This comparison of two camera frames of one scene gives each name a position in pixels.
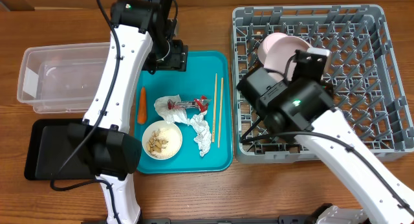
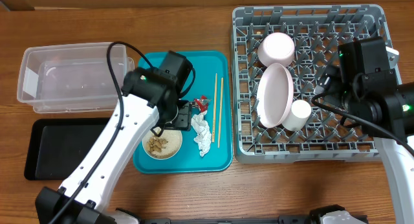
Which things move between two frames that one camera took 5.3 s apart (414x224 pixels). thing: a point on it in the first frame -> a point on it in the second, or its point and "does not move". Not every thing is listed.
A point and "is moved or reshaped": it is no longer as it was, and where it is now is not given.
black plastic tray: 52,155 does not move
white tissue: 204,136 does not move
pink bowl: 272,49 does not move
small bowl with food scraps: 162,140 does not move
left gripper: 178,59 -> 183,120
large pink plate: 293,43 is moved or reshaped
